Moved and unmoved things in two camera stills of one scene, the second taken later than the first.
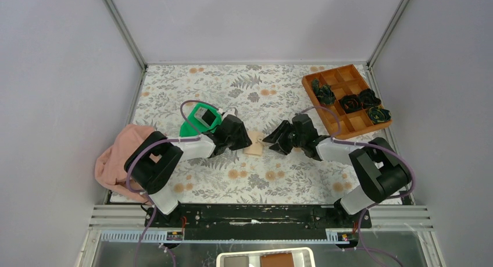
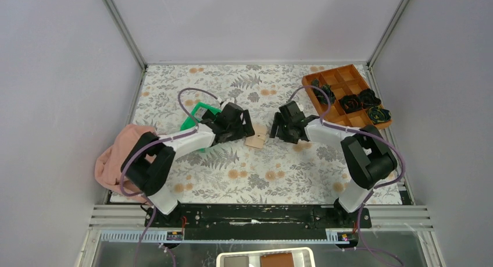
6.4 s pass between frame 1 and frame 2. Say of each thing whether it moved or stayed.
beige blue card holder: moved
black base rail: stayed
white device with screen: stayed
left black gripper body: moved
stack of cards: stayed
